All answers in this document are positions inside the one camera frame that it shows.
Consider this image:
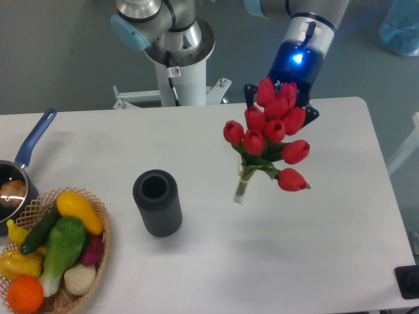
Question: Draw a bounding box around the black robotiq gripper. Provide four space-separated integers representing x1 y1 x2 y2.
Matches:
244 41 323 127

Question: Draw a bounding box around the red tulip bouquet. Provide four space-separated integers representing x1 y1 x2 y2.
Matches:
223 78 310 203

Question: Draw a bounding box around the dark grey ribbed vase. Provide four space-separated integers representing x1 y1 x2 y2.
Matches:
132 169 183 237

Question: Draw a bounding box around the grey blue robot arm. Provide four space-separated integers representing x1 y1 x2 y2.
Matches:
110 1 348 123

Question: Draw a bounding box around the black device at edge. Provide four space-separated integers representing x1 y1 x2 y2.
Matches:
394 265 419 300

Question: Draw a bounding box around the yellow squash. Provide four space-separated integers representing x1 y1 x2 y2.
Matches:
56 191 104 236

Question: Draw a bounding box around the purple red onion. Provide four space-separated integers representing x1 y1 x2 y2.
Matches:
81 235 104 266

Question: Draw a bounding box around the green bok choy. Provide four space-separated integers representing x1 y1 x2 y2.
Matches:
39 216 86 298

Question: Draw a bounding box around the white garlic bulb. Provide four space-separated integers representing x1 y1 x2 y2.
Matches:
64 264 96 296

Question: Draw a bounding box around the dark green cucumber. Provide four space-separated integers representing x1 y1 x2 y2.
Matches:
20 207 62 254

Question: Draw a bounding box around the brown bread roll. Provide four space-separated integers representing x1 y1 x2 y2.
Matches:
1 180 26 208

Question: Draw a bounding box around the yellow banana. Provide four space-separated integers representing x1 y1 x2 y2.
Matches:
6 219 29 249

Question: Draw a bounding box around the woven wicker basket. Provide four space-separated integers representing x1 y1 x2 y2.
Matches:
1 188 111 313

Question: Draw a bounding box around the yellow bell pepper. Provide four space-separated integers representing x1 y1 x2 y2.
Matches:
1 249 43 281

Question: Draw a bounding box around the orange fruit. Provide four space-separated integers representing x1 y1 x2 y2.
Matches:
7 275 44 313

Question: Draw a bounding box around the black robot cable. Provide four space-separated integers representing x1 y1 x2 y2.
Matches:
164 50 182 107

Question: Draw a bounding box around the white frame at right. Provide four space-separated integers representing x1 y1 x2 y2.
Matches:
386 112 418 176

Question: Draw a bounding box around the blue handled saucepan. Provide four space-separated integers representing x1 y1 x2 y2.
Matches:
1 109 57 236

